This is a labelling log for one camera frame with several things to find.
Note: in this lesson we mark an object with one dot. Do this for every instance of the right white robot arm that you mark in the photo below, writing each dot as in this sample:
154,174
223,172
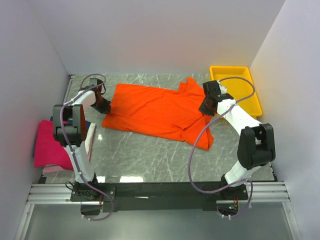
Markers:
256,145

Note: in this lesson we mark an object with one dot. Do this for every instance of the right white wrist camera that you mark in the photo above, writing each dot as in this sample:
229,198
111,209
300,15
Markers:
223,89

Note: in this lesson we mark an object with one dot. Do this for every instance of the orange t shirt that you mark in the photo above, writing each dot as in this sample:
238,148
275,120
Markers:
159,112

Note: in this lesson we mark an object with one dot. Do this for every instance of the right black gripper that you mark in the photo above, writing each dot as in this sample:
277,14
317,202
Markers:
203,109

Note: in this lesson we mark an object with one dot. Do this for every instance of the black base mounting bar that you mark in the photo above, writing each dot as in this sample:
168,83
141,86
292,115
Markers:
144,196

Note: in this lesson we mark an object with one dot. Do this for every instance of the folded navy t shirt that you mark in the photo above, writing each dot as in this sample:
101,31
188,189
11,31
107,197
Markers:
87,123

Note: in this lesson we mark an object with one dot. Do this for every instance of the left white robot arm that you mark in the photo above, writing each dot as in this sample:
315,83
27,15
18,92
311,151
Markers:
70,127

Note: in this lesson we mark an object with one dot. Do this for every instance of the folded magenta t shirt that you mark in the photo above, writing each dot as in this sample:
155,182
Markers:
49,152

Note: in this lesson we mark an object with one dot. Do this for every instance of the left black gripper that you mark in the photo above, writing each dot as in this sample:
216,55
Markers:
106,107

